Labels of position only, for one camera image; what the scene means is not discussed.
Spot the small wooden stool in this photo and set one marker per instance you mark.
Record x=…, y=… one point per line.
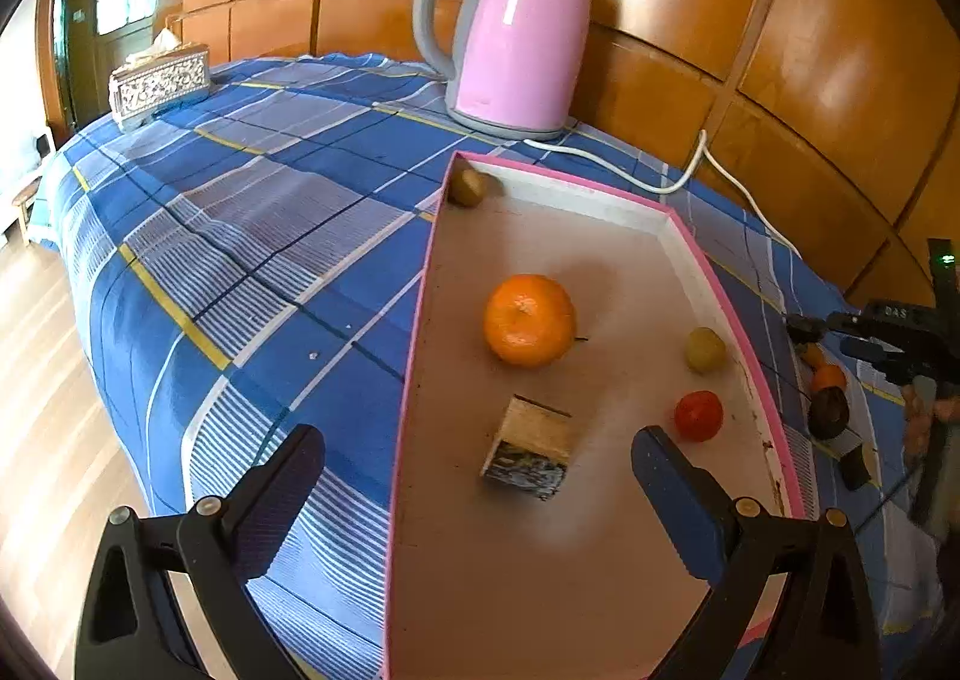
x=26, y=203

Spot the large orange mandarin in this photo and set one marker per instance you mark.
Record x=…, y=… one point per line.
x=529, y=324

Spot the small brown fruit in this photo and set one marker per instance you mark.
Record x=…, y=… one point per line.
x=466, y=188

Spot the patterned tissue box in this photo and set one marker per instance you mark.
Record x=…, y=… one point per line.
x=161, y=83

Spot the pink electric kettle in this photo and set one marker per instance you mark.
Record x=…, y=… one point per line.
x=517, y=27

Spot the small wooden block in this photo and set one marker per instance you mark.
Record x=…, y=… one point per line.
x=525, y=455

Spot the yellow-green jujube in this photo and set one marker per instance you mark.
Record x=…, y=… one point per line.
x=705, y=350

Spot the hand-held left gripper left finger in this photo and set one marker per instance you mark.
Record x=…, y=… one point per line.
x=277, y=500

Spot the pink tray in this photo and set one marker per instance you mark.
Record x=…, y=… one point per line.
x=600, y=260

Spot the blue checkered tablecloth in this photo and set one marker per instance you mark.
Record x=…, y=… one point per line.
x=262, y=200

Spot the red cherry tomato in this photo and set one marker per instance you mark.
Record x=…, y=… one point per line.
x=698, y=416

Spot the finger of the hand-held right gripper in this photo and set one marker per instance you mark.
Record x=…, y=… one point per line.
x=808, y=329
x=862, y=350

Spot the person's right hand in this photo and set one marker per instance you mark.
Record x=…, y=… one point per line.
x=916, y=425

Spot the dark brown round tuber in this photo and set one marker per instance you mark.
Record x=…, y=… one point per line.
x=829, y=414

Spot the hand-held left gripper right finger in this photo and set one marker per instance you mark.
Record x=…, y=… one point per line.
x=675, y=500

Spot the small orange mandarin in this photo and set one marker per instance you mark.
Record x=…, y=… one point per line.
x=830, y=378

